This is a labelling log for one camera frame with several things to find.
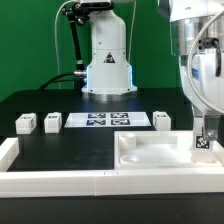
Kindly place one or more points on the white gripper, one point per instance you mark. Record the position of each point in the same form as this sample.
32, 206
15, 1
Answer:
210, 87

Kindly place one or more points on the white square tabletop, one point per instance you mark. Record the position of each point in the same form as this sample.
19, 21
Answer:
162, 149

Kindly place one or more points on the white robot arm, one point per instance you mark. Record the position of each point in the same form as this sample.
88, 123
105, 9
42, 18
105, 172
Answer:
197, 39

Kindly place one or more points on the white sheet with fiducial tags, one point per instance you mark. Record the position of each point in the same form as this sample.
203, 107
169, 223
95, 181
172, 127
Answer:
107, 119

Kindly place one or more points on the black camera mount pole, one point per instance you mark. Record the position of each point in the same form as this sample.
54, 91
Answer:
69, 12

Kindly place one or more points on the white U-shaped fence wall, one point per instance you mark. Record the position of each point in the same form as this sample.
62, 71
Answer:
103, 182

